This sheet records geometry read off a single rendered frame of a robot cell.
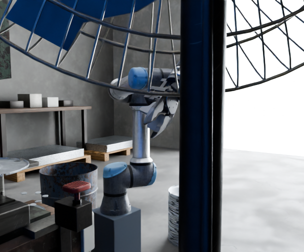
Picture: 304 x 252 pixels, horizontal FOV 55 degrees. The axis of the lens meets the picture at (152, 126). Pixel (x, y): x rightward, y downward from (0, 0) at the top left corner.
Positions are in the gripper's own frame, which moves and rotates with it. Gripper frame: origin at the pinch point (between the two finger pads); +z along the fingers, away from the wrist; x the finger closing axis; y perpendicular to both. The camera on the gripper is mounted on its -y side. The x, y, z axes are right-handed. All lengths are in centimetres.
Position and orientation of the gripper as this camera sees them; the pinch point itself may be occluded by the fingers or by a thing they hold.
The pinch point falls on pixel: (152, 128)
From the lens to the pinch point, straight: 84.1
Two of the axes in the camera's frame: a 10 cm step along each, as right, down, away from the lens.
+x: -3.2, -6.7, -6.7
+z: -4.9, 7.2, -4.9
